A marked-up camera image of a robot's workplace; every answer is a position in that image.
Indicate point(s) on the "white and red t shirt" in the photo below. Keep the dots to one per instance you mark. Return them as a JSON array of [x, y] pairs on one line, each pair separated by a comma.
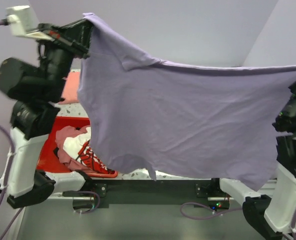
[[79, 148]]

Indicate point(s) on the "purple t shirt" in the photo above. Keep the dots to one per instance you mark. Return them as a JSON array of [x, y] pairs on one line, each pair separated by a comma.
[[179, 119]]

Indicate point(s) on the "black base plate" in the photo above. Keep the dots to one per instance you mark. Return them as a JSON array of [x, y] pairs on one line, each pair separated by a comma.
[[160, 192]]

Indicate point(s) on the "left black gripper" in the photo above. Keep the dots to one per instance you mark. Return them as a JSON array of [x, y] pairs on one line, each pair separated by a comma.
[[81, 31]]

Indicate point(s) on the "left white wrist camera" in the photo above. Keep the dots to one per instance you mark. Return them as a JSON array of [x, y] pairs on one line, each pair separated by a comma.
[[22, 25]]

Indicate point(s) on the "red plastic tray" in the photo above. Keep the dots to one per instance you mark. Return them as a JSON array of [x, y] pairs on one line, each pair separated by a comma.
[[48, 160]]

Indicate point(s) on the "dusty pink t shirt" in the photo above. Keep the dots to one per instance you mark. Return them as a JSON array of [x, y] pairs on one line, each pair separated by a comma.
[[63, 156]]

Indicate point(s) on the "folded salmon pink t shirt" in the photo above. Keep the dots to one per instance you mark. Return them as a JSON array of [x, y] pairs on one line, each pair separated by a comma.
[[70, 89]]

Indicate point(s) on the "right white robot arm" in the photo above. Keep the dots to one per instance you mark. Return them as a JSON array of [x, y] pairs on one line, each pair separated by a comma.
[[273, 217]]

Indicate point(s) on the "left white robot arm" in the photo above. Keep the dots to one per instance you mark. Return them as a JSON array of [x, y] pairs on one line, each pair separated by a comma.
[[36, 90]]

